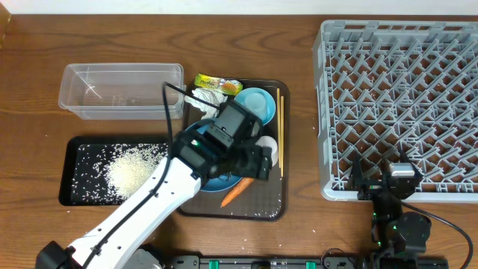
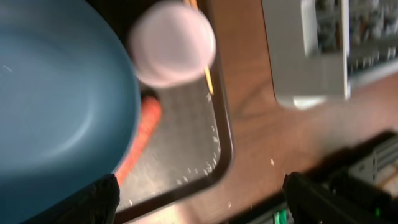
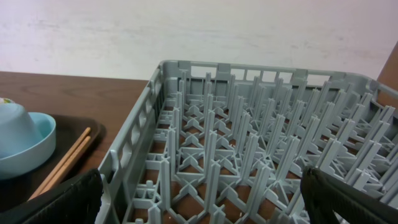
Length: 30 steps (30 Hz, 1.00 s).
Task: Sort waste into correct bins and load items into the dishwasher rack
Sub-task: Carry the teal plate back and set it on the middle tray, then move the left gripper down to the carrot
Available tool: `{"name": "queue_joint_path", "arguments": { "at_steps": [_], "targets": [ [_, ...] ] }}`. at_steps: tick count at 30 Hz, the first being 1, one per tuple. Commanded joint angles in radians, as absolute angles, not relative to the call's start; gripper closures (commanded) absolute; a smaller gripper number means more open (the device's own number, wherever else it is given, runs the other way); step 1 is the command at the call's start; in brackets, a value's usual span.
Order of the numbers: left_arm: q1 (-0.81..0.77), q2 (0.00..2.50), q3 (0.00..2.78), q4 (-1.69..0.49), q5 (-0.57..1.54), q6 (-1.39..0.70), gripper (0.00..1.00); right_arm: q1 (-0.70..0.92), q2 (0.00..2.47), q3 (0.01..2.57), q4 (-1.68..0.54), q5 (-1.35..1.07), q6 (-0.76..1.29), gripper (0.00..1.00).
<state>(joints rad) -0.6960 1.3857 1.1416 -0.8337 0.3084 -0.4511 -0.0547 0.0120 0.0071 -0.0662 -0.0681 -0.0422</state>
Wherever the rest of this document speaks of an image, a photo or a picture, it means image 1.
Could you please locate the grey dishwasher rack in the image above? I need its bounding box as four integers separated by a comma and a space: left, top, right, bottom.
313, 20, 477, 203

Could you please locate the yellow snack wrapper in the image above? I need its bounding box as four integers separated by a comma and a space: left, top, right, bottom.
194, 73, 243, 96

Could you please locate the clear plastic bin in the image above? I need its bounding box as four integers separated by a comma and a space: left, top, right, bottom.
58, 63, 186, 120

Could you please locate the dark brown serving tray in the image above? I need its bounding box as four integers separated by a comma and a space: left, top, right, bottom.
178, 78, 290, 221

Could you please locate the light blue plastic cup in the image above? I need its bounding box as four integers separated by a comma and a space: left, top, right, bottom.
244, 93, 267, 117

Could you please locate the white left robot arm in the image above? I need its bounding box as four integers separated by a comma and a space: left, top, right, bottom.
35, 130, 272, 268

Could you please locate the orange carrot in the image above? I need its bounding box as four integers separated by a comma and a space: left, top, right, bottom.
220, 178, 255, 208

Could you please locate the crumpled white tissue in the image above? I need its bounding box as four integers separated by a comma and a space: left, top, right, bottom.
184, 88, 228, 120

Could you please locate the pink plastic cup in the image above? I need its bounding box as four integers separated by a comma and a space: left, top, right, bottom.
256, 136, 279, 166

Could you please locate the small light blue saucer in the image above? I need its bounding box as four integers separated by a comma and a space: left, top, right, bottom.
234, 87, 276, 125

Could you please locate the black tray bin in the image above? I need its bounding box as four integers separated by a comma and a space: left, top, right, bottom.
58, 134, 167, 206

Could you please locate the large dark blue plate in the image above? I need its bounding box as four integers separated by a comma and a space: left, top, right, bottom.
186, 118, 242, 193

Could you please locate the wooden chopstick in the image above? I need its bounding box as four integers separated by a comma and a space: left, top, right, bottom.
276, 87, 282, 168
280, 96, 285, 177

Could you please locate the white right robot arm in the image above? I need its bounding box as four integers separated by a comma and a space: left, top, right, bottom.
350, 152, 431, 268

